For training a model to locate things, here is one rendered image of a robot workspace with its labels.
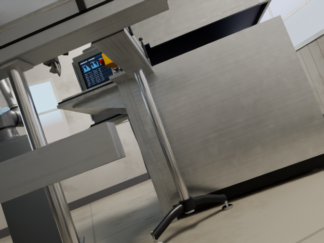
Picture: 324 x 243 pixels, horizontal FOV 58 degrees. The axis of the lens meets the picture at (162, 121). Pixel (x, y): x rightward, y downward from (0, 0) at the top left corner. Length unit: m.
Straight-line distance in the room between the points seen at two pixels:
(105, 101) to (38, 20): 0.94
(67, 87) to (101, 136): 4.16
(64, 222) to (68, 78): 4.22
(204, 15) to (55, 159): 1.20
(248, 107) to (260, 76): 0.18
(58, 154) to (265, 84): 1.18
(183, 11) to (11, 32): 1.04
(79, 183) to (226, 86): 3.56
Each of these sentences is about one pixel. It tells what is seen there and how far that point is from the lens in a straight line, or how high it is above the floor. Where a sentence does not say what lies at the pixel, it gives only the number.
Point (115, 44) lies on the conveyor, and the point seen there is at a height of 0.84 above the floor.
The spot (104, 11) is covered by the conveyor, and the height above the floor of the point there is 0.86.
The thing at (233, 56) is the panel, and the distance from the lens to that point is 1.72.
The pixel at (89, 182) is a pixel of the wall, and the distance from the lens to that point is 4.83.
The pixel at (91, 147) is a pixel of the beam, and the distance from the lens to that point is 0.91.
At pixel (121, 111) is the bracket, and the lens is 2.34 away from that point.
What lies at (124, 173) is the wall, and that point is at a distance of 4.86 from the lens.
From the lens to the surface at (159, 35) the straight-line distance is 1.76.
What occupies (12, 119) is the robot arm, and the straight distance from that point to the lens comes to 2.14.
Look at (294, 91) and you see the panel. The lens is 1.75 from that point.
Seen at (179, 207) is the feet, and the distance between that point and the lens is 1.45.
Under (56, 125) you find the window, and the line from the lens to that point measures 4.89.
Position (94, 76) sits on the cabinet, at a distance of 2.90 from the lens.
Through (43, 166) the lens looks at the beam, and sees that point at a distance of 0.98.
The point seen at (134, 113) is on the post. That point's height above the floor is 0.66.
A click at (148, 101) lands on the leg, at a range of 1.46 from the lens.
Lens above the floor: 0.42
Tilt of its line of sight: 5 degrees up
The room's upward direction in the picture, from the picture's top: 20 degrees counter-clockwise
